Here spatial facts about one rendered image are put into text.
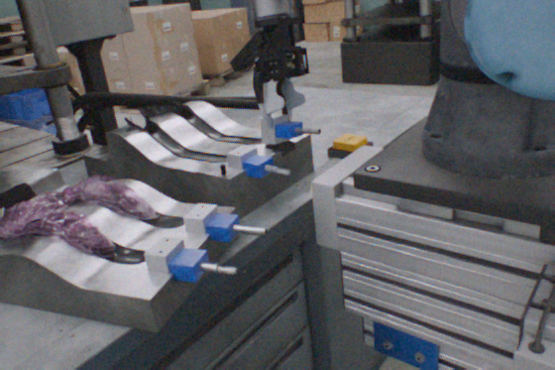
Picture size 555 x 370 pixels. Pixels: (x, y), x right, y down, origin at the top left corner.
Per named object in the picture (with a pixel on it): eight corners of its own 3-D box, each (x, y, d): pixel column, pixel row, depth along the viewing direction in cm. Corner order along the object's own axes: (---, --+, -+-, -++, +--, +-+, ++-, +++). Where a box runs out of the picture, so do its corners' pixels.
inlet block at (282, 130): (327, 142, 101) (325, 115, 99) (312, 148, 97) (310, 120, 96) (277, 138, 109) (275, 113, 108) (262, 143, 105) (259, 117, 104)
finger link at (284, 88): (306, 123, 103) (294, 80, 100) (283, 124, 107) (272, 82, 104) (314, 117, 105) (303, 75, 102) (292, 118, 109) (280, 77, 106)
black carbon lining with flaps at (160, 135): (273, 148, 110) (268, 105, 107) (222, 176, 99) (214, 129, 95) (169, 129, 131) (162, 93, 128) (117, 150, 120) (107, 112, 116)
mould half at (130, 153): (314, 171, 113) (308, 113, 108) (236, 222, 95) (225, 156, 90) (168, 142, 143) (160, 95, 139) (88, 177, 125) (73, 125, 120)
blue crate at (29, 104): (69, 108, 451) (62, 84, 443) (30, 122, 418) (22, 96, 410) (25, 105, 479) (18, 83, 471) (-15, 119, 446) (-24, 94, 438)
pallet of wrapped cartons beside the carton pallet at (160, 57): (212, 92, 535) (197, 0, 500) (162, 116, 472) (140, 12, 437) (129, 89, 595) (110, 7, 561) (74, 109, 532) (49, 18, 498)
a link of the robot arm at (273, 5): (241, 0, 98) (268, 0, 104) (245, 24, 99) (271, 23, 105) (271, -8, 94) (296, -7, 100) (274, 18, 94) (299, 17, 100)
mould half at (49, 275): (239, 234, 90) (230, 179, 86) (158, 332, 68) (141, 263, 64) (30, 212, 109) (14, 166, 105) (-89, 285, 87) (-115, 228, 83)
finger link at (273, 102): (278, 127, 97) (279, 78, 97) (256, 128, 101) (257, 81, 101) (289, 128, 99) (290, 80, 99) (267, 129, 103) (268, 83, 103)
